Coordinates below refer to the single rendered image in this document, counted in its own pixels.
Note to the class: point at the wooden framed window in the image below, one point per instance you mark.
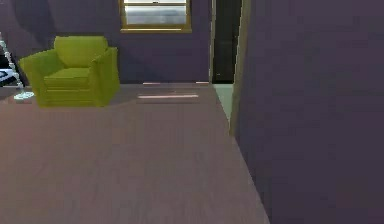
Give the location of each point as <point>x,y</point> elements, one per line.
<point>156,15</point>

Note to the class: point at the green armchair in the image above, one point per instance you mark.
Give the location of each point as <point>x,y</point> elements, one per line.
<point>78,76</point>

